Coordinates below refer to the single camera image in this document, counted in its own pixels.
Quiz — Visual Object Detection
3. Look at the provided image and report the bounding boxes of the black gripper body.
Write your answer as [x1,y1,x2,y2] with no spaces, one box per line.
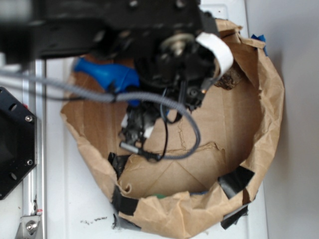
[134,32,234,111]

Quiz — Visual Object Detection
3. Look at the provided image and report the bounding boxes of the blue plastic bottle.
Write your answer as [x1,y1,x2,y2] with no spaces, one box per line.
[73,57,141,96]

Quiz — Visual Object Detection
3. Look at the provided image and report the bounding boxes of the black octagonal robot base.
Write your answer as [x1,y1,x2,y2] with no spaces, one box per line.
[0,87,35,200]

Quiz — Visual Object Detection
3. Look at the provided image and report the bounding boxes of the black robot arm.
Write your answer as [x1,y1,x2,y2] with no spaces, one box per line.
[0,0,222,110]

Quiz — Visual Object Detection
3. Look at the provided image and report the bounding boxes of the brown rock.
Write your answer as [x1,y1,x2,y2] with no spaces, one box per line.
[214,62,244,90]

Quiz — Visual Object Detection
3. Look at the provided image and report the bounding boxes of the brown paper bag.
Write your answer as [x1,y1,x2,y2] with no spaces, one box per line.
[60,19,285,239]

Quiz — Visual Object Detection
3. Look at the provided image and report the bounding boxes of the blue tape strip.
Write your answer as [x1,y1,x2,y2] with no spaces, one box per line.
[251,34,269,57]

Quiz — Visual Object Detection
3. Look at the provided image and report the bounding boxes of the black tape piece front right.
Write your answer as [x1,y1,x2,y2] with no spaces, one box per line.
[218,166,255,230]

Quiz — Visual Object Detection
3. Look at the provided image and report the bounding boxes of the black tape piece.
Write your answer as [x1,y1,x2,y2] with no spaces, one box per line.
[218,166,255,230]
[108,152,141,231]

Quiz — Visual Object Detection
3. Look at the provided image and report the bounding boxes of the green round object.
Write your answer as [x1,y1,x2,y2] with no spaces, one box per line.
[152,194,166,199]

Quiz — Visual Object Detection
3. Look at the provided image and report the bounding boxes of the black tape piece front left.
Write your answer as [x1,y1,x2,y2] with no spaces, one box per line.
[108,152,141,231]

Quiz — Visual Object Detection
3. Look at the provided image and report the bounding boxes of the thin black cable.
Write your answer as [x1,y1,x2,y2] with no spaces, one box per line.
[139,87,185,162]

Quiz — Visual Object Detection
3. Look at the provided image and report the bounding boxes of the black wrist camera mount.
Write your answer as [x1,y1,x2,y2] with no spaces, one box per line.
[120,101,160,154]

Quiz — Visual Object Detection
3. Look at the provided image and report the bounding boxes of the aluminium extrusion rail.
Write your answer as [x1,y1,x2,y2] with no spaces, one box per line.
[14,59,47,239]

